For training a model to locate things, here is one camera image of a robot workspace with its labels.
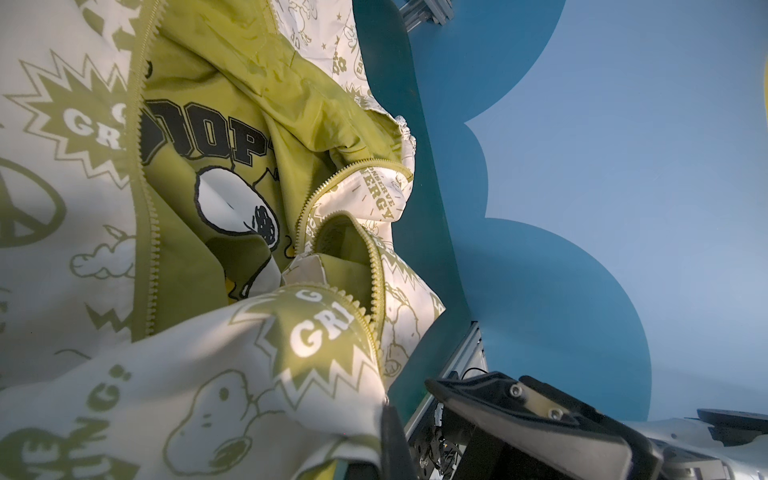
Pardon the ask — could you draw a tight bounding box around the right aluminium frame post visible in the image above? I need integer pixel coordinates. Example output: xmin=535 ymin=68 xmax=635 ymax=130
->
xmin=399 ymin=0 xmax=455 ymax=32

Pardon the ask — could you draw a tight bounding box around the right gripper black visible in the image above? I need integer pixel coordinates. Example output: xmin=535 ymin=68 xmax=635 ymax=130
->
xmin=407 ymin=372 xmax=663 ymax=479

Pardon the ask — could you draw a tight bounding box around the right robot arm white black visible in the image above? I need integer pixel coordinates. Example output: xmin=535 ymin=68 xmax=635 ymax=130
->
xmin=406 ymin=372 xmax=767 ymax=479

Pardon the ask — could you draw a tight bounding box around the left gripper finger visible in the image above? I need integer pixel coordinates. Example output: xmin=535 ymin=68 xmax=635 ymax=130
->
xmin=344 ymin=404 xmax=418 ymax=480

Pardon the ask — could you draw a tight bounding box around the front aluminium mounting rail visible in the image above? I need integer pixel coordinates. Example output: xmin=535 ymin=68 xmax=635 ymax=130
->
xmin=404 ymin=321 xmax=488 ymax=441

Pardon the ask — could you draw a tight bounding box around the green and cream printed jacket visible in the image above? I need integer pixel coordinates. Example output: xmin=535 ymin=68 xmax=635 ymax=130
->
xmin=1 ymin=1 xmax=444 ymax=479

